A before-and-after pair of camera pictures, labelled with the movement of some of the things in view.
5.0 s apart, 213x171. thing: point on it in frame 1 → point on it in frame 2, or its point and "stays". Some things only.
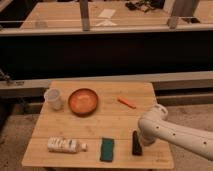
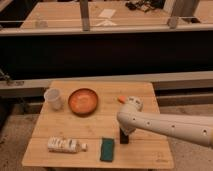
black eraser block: (136, 147) → (124, 139)
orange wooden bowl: (83, 102) stays
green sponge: (107, 149) stays
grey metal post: (85, 19) stays
